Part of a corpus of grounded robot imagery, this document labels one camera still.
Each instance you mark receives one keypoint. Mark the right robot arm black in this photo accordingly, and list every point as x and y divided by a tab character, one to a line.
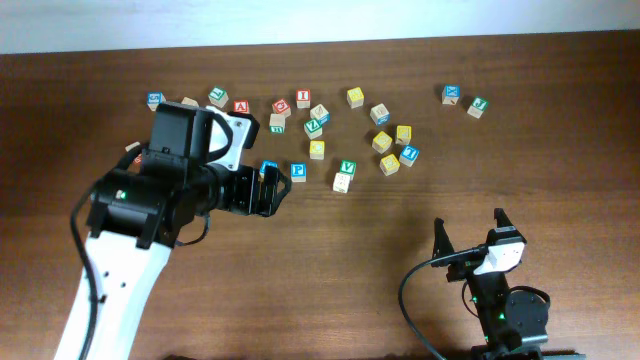
513	319

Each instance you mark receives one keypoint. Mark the white wooden X block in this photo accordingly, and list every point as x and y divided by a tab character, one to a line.
341	183

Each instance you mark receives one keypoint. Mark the yellow S block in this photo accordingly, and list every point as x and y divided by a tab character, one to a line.
382	142

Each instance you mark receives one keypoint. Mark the green V block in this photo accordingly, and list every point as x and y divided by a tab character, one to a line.
348	168

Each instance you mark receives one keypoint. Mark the red A block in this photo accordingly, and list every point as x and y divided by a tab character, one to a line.
241	106

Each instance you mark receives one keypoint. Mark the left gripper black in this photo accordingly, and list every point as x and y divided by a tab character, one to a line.
247	202

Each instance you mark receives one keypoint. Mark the wooden block red side left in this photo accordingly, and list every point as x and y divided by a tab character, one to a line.
133	153

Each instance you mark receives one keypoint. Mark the blue H block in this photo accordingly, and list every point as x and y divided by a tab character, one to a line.
269	171

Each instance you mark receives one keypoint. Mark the wooden block blue D side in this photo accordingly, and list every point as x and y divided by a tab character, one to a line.
379	114

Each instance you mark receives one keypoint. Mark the yellow E block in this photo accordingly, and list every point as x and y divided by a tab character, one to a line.
389	164

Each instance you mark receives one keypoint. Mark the plain wooden block top left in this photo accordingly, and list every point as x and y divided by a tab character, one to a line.
190	102

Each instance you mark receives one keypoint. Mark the green L block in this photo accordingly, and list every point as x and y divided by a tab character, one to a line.
218	97

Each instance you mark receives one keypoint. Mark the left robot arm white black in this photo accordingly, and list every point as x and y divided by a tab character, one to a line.
190	167

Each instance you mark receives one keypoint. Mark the yellow C block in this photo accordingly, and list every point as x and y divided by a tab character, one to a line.
317	149

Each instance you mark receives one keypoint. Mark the yellow block right cluster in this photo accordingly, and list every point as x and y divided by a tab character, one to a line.
403	134

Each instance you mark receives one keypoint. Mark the green Z block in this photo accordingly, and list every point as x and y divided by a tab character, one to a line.
313	129

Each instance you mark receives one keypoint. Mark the red I block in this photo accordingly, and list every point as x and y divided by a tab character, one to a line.
303	98

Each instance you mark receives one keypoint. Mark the blue I block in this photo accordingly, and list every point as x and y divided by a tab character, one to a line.
408	155

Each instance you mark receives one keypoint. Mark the yellow block top centre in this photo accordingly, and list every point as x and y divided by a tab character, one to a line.
355	97

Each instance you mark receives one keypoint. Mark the green J block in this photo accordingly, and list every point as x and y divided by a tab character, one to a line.
477	107

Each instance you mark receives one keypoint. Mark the blue X block far right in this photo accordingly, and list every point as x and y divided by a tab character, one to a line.
450	94

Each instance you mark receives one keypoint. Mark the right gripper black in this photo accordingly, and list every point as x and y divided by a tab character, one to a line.
464	265

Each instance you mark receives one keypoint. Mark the wooden block green side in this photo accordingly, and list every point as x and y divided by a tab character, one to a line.
277	123

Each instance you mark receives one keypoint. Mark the blue S block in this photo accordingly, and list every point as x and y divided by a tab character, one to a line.
154	99

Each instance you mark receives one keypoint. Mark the blue P block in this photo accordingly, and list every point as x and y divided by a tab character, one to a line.
298	172

